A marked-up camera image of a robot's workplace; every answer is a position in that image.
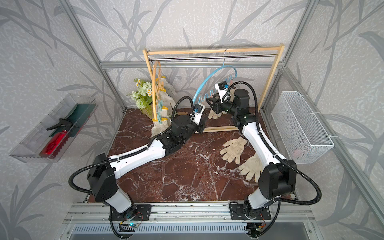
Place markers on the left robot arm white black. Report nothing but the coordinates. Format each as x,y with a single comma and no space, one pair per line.
100,178

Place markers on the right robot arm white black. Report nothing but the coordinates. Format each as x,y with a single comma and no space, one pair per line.
278,177

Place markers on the white wire mesh basket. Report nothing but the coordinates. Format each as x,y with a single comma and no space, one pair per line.
302,134

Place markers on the orange clip hanger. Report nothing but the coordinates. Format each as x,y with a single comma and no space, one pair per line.
155,72

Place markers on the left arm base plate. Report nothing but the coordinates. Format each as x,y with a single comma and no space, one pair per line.
139,212

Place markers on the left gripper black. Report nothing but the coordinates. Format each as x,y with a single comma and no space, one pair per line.
201,126

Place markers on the white glove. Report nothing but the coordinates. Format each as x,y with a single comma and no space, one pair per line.
232,93
214,115
233,150
252,168
168,101
162,114
160,127
164,85

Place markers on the green dustpan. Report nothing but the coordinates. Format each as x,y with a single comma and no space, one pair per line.
74,121

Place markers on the red spray bottle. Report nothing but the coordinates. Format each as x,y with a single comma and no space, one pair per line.
54,146

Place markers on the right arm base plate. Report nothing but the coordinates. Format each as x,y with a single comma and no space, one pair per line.
244,211

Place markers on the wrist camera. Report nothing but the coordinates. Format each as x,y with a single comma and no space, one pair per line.
223,90
197,113

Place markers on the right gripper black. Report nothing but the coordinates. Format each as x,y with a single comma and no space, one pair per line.
216,104

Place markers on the potted white flower plant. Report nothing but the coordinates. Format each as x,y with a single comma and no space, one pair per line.
143,97

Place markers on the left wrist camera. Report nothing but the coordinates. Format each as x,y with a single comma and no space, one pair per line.
197,113

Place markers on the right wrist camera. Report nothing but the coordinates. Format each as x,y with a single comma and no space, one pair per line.
223,90

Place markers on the clear plastic wall bin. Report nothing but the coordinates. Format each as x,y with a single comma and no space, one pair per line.
50,139

